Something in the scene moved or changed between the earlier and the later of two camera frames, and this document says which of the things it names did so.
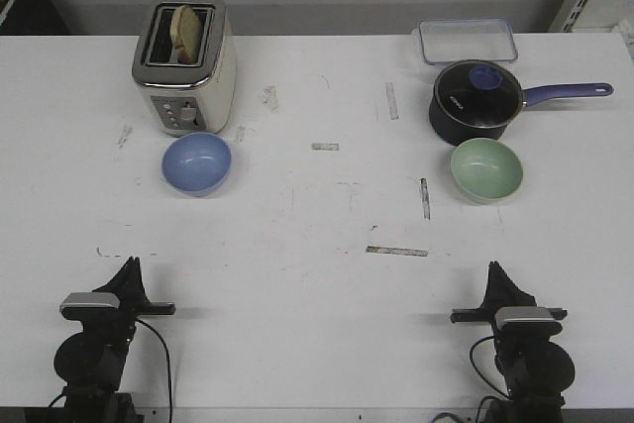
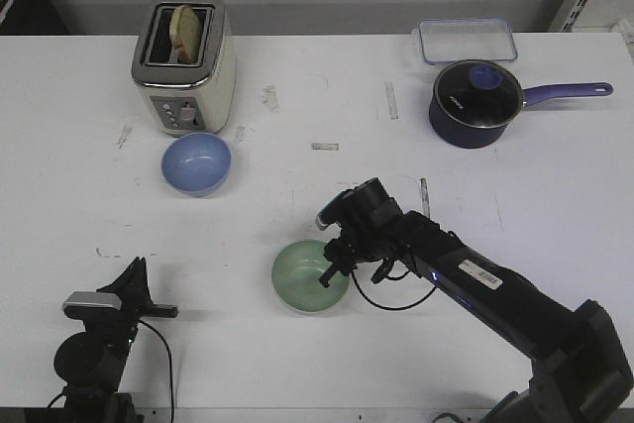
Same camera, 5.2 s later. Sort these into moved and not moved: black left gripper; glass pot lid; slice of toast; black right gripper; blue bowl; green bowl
Moved: black right gripper; green bowl
Not moved: glass pot lid; black left gripper; slice of toast; blue bowl
